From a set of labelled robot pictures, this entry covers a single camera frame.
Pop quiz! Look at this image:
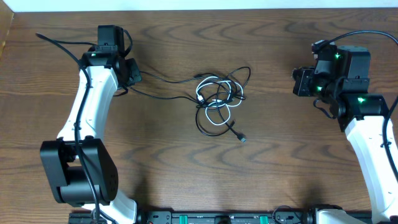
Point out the thin black usb cable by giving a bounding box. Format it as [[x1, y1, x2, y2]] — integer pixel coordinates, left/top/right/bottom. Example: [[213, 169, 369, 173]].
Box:
[[127, 65, 251, 138]]

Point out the thick black usb cable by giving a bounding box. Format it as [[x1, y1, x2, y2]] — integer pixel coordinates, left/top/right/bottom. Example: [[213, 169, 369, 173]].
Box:
[[193, 73, 248, 143]]

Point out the white usb cable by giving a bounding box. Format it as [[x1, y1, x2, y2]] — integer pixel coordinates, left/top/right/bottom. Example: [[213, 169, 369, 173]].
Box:
[[195, 76, 244, 126]]

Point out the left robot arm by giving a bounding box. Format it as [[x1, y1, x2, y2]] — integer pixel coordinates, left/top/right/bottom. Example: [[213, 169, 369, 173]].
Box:
[[40, 25, 142, 223]]

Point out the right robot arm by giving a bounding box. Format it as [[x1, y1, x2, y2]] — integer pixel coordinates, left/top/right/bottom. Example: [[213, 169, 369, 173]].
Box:
[[292, 43, 397, 223]]

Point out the cardboard panel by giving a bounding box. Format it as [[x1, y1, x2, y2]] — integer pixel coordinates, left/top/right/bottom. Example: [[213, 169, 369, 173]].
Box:
[[0, 0, 14, 56]]

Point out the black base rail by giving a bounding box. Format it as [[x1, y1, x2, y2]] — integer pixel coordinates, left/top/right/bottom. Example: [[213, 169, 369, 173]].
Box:
[[68, 210, 374, 224]]

